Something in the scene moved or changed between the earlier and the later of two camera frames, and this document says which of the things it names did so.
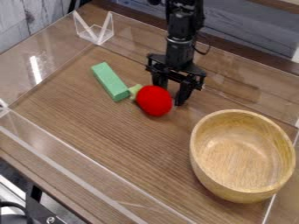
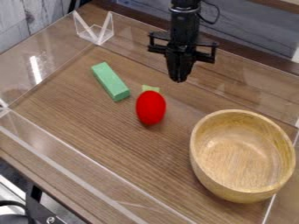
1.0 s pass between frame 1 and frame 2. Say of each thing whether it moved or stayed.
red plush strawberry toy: moved
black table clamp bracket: stayed
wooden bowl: stayed
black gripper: moved
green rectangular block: stayed
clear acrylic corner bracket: stayed
